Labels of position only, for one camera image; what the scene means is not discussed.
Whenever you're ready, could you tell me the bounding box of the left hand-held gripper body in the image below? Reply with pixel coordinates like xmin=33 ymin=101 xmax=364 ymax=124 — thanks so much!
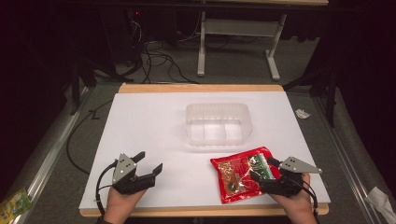
xmin=111 ymin=152 xmax=156 ymax=196

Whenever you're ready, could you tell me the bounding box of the green yellow packet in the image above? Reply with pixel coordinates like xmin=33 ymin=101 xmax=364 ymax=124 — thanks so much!
xmin=0 ymin=188 xmax=34 ymax=224

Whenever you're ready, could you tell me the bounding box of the black floor cable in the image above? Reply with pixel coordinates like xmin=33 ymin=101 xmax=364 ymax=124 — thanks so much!
xmin=65 ymin=99 xmax=115 ymax=175

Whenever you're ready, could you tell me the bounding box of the person's right hand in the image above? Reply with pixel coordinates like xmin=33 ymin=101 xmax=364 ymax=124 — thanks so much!
xmin=268 ymin=173 xmax=319 ymax=224

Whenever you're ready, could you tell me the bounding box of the white cloth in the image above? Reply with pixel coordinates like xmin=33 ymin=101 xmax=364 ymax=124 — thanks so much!
xmin=364 ymin=186 xmax=396 ymax=224

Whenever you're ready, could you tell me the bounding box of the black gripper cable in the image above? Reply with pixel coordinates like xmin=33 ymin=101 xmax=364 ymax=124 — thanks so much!
xmin=94 ymin=161 xmax=119 ymax=217
xmin=293 ymin=178 xmax=320 ymax=218

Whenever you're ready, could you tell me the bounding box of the person's left hand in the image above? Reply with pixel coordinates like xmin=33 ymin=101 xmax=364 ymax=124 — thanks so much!
xmin=104 ymin=187 xmax=147 ymax=224

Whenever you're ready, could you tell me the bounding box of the black metal stand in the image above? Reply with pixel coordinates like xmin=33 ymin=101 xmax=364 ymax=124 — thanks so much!
xmin=68 ymin=57 xmax=98 ymax=117
xmin=282 ymin=66 xmax=340 ymax=129

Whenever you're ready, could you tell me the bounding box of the metal floor rail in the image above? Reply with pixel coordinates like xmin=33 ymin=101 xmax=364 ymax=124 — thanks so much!
xmin=312 ymin=95 xmax=385 ymax=224
xmin=8 ymin=87 xmax=92 ymax=224

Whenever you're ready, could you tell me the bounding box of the crumpled white paper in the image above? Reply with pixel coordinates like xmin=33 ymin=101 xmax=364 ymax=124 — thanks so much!
xmin=294 ymin=108 xmax=313 ymax=120

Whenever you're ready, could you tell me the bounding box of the white desk frame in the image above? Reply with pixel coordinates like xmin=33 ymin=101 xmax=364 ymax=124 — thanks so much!
xmin=196 ymin=10 xmax=288 ymax=82

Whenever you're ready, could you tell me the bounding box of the red snack packet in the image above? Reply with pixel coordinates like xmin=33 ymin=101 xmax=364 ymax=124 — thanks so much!
xmin=209 ymin=146 xmax=283 ymax=204

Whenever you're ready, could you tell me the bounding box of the clear plastic container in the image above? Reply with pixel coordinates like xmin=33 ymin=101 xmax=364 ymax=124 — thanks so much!
xmin=185 ymin=102 xmax=253 ymax=147

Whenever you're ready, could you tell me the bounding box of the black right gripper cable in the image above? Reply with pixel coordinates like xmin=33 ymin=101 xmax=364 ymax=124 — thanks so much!
xmin=293 ymin=178 xmax=320 ymax=218

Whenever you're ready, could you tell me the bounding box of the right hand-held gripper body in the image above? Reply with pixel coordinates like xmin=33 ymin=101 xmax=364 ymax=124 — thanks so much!
xmin=259 ymin=156 xmax=323 ymax=198

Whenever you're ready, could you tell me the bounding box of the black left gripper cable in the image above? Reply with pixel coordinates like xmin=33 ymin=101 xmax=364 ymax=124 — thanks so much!
xmin=94 ymin=161 xmax=119 ymax=217

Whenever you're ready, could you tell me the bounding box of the tangle of black cables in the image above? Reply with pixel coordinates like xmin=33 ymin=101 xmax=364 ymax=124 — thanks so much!
xmin=123 ymin=18 xmax=201 ymax=86

